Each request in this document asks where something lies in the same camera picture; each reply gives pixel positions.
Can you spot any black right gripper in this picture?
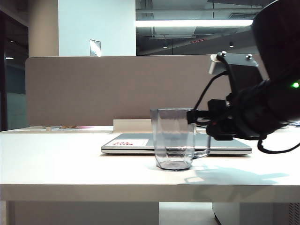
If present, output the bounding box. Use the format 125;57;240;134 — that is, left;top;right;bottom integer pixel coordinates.
186;99;238;142

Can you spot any clear faceted glass cup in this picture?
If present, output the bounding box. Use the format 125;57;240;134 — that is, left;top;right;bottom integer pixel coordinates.
150;108;211;172

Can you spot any silver closed laptop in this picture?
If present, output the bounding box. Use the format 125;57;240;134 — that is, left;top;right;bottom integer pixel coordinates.
101;132;253;156

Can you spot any white red-lettered sticker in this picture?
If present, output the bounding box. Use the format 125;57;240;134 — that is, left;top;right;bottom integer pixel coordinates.
103;138;150;147

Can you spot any long white ceiling light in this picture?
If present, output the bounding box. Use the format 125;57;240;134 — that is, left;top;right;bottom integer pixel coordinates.
135;19;255;27

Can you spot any dark grey desk partition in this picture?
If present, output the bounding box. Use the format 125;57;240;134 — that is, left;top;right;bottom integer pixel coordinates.
24;55;263;128

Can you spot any dark glass door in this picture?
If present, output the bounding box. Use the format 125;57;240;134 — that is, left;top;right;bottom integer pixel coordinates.
0;10;29;132

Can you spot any thin black camera cable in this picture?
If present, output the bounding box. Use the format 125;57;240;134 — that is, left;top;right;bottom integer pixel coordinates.
193;71;227;111

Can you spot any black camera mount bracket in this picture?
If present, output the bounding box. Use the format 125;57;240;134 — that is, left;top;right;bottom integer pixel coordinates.
217;51;264;95

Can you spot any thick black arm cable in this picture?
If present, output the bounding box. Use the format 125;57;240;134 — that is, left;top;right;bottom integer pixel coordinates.
256;133;300;154

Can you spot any small wall poster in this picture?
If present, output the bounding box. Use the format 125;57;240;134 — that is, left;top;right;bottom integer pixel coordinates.
89;39;102;57

